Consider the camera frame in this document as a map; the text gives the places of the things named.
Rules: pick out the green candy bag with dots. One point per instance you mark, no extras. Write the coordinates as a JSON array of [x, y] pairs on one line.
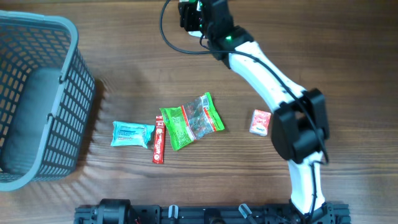
[[191, 121]]

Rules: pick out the white barcode scanner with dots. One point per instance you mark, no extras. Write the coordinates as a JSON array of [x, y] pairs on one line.
[[195, 33]]

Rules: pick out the grey plastic basket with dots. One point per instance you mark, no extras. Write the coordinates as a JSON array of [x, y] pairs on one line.
[[47, 92]]

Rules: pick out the red coffee stick sachet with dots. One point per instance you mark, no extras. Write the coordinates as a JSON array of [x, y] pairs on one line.
[[159, 141]]

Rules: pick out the red small box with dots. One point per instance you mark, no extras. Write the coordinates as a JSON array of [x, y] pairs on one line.
[[260, 122]]

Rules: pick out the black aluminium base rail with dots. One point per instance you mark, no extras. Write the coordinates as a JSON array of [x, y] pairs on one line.
[[121, 211]]

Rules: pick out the teal tissue pack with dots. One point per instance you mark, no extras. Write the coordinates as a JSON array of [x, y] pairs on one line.
[[131, 134]]

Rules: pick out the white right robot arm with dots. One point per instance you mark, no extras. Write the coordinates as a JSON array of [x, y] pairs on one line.
[[299, 122]]

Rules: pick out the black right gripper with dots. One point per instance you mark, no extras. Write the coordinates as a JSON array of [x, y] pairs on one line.
[[187, 10]]

